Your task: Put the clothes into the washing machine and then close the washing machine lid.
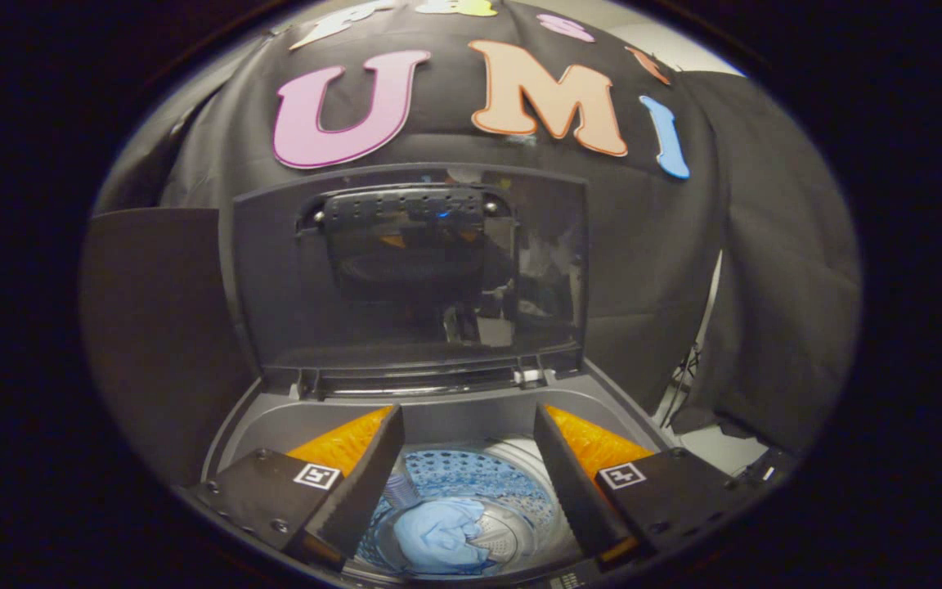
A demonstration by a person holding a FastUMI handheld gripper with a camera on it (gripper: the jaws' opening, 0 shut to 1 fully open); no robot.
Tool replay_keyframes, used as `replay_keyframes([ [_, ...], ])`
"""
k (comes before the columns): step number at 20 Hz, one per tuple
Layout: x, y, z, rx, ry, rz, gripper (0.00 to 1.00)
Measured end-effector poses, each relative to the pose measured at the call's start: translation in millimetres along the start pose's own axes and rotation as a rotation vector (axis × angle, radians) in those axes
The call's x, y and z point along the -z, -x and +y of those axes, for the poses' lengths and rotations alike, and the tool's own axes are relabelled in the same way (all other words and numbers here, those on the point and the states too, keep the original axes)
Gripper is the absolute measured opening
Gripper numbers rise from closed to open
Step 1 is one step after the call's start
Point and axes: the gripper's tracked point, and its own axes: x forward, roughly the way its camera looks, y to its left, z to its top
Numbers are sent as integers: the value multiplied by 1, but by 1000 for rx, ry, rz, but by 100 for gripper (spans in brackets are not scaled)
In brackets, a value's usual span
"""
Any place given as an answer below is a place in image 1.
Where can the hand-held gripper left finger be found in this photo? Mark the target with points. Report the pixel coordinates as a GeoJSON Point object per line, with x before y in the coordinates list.
{"type": "Point", "coordinates": [356, 499]}

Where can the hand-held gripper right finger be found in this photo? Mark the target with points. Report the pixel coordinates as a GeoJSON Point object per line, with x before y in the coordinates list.
{"type": "Point", "coordinates": [569, 491]}

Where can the light blue cloth garment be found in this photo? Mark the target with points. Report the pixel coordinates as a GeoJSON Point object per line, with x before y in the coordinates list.
{"type": "Point", "coordinates": [438, 536]}

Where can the grey washing machine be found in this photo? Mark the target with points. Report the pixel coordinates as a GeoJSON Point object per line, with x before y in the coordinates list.
{"type": "Point", "coordinates": [438, 421]}

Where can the black tripod stand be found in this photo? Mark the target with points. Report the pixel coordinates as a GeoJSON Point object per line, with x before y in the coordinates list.
{"type": "Point", "coordinates": [682, 384]}

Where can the black box on floor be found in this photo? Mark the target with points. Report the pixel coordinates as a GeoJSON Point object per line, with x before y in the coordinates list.
{"type": "Point", "coordinates": [765, 466]}

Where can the black backdrop cloth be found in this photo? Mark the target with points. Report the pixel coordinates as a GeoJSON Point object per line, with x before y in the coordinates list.
{"type": "Point", "coordinates": [643, 245]}

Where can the white cabinet with dark top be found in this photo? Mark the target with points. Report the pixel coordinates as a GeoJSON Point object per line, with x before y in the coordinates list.
{"type": "Point", "coordinates": [152, 327]}

